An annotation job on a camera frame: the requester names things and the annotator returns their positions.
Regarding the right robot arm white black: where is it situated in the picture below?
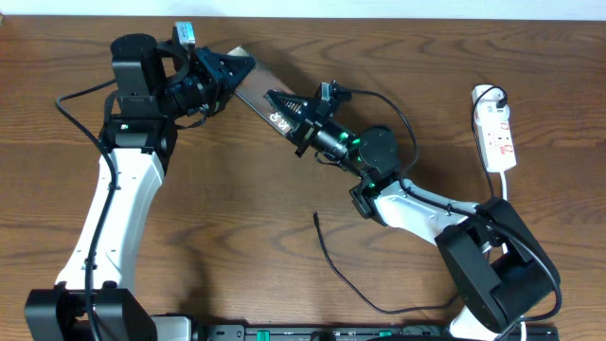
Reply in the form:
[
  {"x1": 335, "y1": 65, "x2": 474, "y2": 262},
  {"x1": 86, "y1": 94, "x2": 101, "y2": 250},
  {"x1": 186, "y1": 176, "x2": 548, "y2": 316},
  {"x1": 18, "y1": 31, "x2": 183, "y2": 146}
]
[{"x1": 264, "y1": 83, "x2": 562, "y2": 340}]

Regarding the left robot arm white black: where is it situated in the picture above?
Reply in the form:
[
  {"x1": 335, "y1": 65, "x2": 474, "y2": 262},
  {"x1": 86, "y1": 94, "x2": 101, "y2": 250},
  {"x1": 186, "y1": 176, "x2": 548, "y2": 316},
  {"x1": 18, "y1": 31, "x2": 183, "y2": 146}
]
[{"x1": 25, "y1": 33, "x2": 255, "y2": 340}]

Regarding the white power strip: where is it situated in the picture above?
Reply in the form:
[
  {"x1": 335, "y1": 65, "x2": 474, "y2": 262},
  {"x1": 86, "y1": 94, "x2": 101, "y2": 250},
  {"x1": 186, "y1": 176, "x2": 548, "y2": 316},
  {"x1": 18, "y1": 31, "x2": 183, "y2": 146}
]
[{"x1": 472, "y1": 84, "x2": 517, "y2": 173}]

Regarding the black charger cable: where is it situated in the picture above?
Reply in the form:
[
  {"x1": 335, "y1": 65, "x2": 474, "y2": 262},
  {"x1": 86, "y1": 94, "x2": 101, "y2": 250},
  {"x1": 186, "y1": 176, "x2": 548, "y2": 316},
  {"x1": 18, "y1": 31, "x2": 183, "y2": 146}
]
[{"x1": 312, "y1": 84, "x2": 509, "y2": 315}]

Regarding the white power strip cord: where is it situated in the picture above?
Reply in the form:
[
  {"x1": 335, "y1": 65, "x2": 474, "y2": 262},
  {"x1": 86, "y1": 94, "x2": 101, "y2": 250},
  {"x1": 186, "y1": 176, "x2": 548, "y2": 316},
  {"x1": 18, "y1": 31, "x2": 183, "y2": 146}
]
[{"x1": 499, "y1": 170, "x2": 528, "y2": 341}]

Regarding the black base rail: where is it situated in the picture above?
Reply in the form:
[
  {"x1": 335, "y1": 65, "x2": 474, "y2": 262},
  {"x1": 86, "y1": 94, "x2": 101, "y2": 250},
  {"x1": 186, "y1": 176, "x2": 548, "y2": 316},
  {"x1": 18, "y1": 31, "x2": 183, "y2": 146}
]
[{"x1": 188, "y1": 323, "x2": 560, "y2": 341}]

